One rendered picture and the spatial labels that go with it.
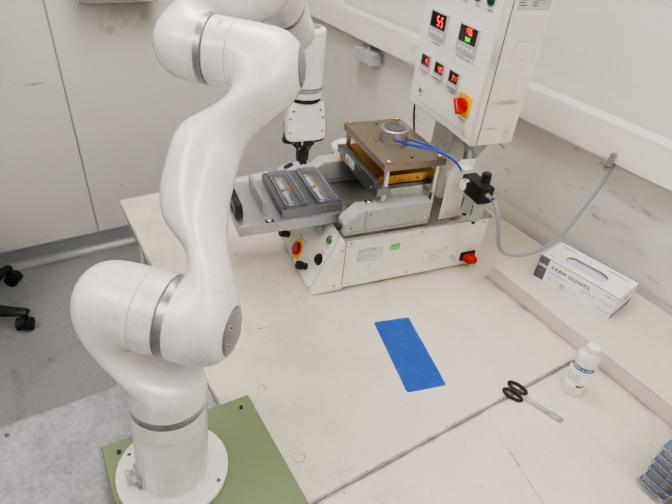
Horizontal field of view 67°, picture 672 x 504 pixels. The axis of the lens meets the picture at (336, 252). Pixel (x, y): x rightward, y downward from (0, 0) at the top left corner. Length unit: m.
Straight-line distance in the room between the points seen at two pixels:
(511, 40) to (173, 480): 1.12
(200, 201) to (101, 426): 0.61
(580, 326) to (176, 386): 1.03
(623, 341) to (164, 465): 1.11
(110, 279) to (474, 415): 0.82
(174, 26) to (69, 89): 1.80
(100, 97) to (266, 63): 1.92
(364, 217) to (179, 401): 0.70
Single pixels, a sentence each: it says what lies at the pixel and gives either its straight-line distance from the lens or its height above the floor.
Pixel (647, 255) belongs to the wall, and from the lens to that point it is 1.65.
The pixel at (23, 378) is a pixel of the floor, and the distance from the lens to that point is 2.38.
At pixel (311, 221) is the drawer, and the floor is 0.96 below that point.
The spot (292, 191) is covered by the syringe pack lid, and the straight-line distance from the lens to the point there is 1.34.
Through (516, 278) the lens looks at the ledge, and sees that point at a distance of 1.54.
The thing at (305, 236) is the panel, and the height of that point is 0.83.
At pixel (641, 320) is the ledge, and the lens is 1.58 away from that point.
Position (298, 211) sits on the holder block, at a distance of 1.29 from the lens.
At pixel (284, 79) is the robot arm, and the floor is 1.44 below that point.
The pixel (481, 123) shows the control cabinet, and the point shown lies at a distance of 1.34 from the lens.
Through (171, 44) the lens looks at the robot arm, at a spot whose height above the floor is 1.47.
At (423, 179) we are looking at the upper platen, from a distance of 1.41.
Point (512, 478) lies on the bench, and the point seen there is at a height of 0.75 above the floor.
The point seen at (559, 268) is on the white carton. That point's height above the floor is 0.86.
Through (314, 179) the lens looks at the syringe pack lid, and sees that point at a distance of 1.40.
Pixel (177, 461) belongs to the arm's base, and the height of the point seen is 0.91.
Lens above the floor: 1.68
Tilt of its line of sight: 36 degrees down
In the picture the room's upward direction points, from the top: 6 degrees clockwise
